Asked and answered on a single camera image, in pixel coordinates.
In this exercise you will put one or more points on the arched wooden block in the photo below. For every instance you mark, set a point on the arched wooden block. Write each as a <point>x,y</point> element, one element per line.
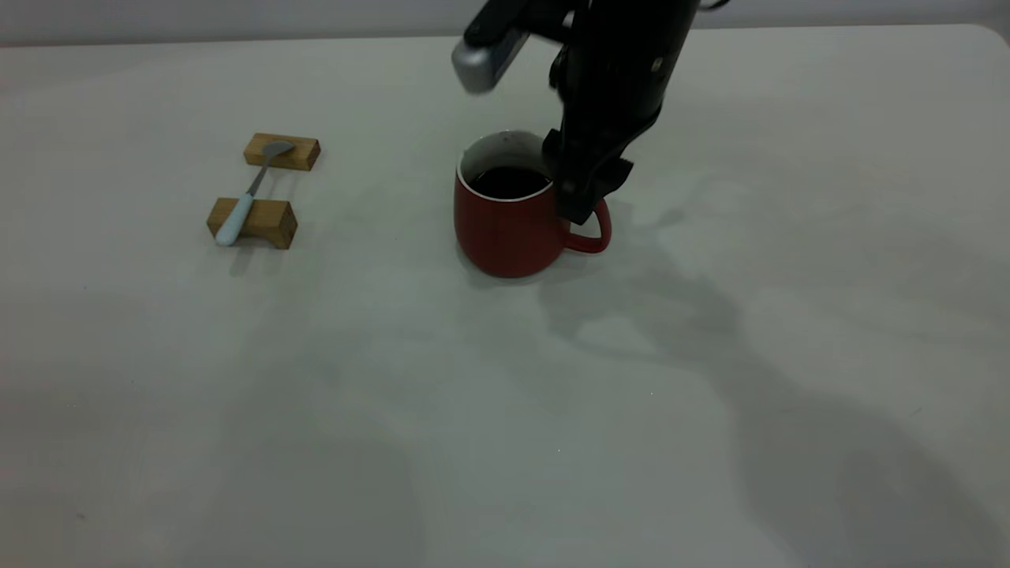
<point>272,223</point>

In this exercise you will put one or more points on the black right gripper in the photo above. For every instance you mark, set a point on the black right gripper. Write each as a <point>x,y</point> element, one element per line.
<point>619,63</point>

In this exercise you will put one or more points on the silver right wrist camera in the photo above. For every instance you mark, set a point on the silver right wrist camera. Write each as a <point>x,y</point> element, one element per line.
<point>485,59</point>

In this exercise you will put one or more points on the red ceramic cup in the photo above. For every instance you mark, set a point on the red ceramic cup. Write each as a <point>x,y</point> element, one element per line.
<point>505,233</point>

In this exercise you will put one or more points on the flat wooden block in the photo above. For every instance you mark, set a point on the flat wooden block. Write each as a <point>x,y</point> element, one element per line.
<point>298,153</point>

